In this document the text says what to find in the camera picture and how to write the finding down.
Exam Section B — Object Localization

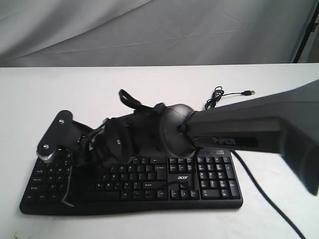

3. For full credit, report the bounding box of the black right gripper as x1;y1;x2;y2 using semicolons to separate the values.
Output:
61;118;134;207

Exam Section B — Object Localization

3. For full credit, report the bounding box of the black acer keyboard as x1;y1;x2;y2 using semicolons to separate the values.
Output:
19;149;243;216

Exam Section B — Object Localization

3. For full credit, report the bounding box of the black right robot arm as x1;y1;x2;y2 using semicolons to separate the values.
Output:
63;81;319;206

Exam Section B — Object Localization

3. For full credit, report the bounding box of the grey backdrop cloth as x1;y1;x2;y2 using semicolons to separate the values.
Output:
0;0;317;67

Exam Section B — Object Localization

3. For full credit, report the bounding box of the black tripod stand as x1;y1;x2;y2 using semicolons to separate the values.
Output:
292;0;319;63

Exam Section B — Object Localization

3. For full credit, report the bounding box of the black USB cable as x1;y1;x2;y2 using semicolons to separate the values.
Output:
203;86;256;112

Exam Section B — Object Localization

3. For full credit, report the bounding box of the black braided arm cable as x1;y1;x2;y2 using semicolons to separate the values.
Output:
233;150;304;239

